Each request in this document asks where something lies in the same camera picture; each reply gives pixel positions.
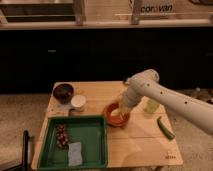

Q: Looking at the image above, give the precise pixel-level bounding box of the yellow banana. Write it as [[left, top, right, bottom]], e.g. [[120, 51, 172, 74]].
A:
[[110, 108, 121, 116]]

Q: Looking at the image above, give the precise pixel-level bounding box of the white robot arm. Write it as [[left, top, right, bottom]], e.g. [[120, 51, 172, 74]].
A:
[[119, 69, 213, 135]]

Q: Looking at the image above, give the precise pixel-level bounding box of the red bowl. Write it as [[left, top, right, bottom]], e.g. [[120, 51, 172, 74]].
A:
[[102, 102, 130, 127]]

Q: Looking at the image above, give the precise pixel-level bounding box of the dark brown bowl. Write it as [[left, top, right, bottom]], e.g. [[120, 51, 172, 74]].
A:
[[53, 83, 74, 104]]

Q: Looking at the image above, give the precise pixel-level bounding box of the light green cup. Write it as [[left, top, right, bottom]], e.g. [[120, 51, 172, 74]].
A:
[[145, 99, 160, 114]]

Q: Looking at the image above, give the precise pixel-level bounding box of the white cup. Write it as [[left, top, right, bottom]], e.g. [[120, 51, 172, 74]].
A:
[[71, 95, 86, 111]]

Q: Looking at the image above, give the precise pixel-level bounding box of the green cucumber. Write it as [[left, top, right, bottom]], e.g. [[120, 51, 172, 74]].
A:
[[157, 118, 175, 140]]

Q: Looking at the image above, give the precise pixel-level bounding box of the green plastic tray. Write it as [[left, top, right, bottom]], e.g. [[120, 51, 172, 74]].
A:
[[37, 115, 108, 171]]

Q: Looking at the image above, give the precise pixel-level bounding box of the brown grape bunch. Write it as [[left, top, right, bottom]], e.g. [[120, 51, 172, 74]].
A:
[[56, 124, 68, 148]]

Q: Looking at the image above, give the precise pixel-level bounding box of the black chair frame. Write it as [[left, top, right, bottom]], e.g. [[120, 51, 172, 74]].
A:
[[0, 130, 29, 171]]

